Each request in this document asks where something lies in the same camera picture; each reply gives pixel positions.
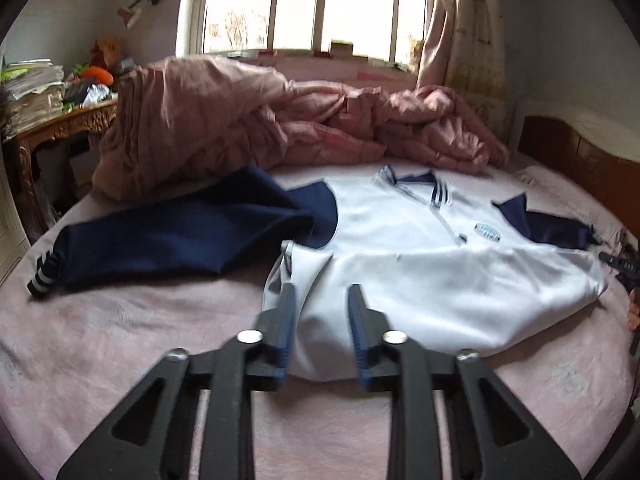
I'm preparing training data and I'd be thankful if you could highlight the pink bed sheet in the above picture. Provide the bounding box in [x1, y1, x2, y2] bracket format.
[0, 152, 640, 480]

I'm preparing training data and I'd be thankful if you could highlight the window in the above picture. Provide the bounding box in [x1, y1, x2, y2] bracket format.
[177, 0, 441, 73]

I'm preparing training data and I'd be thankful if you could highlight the wooden headboard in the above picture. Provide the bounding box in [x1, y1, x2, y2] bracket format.
[515, 100, 640, 238]

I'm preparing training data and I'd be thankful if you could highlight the clear plastic bag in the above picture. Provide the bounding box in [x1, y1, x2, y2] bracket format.
[81, 83, 114, 107]

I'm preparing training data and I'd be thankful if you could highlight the brown plush toy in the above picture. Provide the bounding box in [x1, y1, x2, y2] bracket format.
[90, 35, 124, 68]

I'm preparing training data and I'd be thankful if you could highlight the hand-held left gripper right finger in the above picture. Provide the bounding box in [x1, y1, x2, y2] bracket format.
[348, 284, 584, 480]

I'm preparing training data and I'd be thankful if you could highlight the white and navy jacket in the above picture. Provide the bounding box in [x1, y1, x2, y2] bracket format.
[27, 165, 611, 378]

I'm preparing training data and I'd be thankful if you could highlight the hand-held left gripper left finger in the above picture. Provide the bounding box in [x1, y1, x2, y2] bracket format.
[56, 283, 297, 480]

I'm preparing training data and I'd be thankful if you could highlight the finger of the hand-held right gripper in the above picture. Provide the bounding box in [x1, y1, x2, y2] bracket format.
[598, 251, 640, 274]

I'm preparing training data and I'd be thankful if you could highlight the pink quilt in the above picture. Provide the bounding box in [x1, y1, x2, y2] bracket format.
[92, 55, 511, 201]

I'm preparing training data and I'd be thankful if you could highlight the orange plush toy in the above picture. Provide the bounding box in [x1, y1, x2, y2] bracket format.
[79, 65, 115, 86]

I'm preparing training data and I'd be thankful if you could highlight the carved wooden desk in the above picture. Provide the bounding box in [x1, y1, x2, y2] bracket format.
[2, 97, 118, 241]

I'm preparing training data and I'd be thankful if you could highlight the wall lamp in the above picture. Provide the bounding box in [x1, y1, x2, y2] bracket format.
[117, 0, 165, 29]

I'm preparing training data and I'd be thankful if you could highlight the floral curtain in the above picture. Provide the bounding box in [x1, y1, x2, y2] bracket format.
[415, 0, 508, 131]

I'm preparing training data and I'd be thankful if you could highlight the stack of papers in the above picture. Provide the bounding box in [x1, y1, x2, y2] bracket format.
[0, 59, 66, 137]

